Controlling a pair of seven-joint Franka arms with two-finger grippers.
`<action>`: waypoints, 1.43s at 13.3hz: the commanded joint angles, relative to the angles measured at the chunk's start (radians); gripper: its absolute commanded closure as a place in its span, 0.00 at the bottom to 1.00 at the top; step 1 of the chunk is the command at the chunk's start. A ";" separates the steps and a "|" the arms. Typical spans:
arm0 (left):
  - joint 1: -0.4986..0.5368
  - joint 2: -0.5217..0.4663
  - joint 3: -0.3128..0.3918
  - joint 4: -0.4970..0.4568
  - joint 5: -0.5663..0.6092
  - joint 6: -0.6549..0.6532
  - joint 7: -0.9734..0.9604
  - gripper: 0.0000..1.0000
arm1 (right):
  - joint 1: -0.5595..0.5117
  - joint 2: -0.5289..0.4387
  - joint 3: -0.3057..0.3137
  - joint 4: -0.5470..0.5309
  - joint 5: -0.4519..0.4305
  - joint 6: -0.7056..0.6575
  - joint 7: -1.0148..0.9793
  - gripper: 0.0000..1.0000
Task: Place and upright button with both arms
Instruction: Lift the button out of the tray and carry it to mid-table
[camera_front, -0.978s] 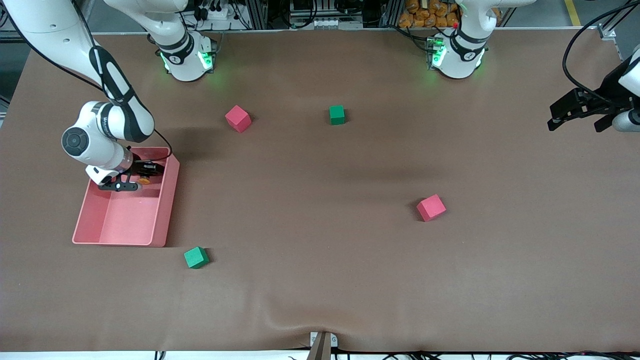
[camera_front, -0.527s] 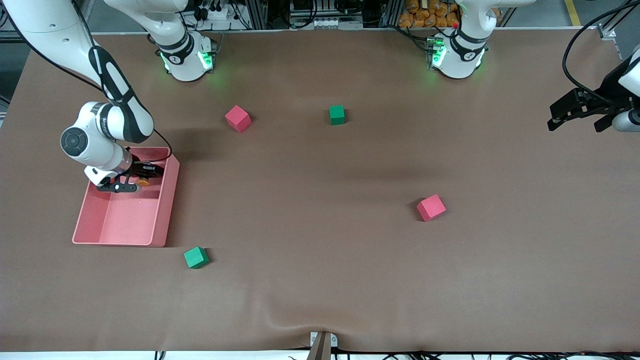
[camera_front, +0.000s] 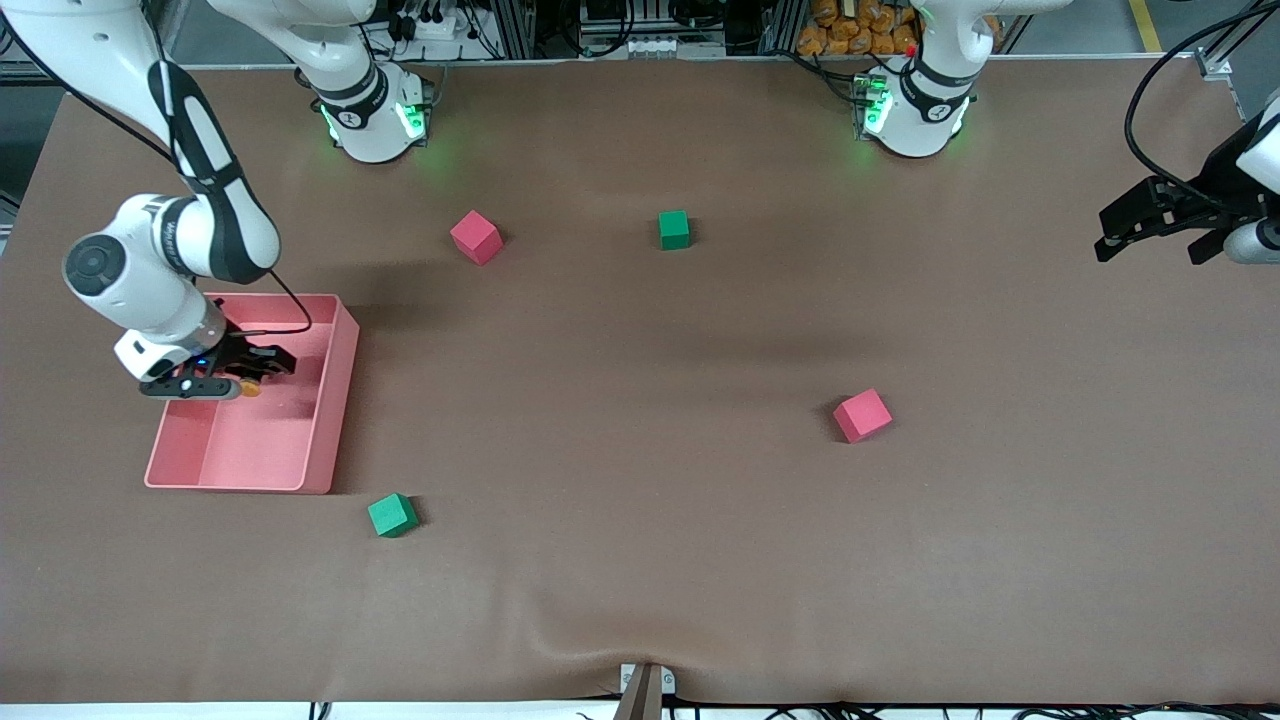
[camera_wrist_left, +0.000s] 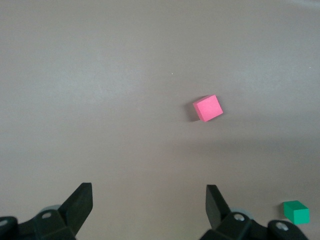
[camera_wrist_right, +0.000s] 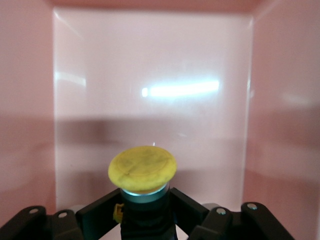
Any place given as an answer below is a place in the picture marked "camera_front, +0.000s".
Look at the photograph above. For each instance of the brown table mat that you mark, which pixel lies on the brown table mat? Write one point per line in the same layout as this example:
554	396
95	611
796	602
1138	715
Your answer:
600	580

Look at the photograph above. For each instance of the green foam cube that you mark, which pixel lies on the green foam cube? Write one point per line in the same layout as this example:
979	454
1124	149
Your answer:
392	515
674	230

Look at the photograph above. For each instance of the aluminium frame corner rail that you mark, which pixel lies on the aluminium frame corner rail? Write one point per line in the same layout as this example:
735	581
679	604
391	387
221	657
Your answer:
1212	66

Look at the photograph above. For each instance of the grey metal table bracket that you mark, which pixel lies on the grey metal table bracket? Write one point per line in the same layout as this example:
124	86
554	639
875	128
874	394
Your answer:
666	680

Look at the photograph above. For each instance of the orange capped black push button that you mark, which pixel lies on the orange capped black push button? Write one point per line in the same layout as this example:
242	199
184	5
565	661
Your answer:
251	389

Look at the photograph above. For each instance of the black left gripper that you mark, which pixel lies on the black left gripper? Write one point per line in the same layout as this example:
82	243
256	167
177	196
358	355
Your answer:
1203	196

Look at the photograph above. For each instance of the pink foam cube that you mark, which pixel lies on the pink foam cube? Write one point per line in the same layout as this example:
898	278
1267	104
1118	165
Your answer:
862	415
475	238

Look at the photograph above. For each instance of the white socket strip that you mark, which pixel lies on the white socket strip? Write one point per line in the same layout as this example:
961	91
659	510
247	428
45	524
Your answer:
670	47

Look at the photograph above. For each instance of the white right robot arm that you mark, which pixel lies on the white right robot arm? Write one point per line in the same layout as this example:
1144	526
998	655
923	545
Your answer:
130	270

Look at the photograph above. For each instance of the orange toy pile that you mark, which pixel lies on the orange toy pile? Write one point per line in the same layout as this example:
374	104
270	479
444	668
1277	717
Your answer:
850	30

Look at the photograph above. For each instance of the pink plastic bin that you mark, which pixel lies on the pink plastic bin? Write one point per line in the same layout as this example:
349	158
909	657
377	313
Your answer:
270	450

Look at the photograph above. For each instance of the aluminium frame post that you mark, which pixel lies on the aluminium frame post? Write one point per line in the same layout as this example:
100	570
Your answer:
515	30
780	25

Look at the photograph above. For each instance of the white power strip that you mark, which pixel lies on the white power strip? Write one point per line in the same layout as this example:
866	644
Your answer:
430	25

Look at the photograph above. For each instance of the brown metal pole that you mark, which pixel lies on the brown metal pole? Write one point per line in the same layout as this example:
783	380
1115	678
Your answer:
640	700

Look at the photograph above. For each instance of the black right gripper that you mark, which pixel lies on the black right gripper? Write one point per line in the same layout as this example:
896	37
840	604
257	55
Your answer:
238	352

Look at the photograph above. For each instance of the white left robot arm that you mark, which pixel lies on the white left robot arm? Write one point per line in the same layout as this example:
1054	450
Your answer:
920	120

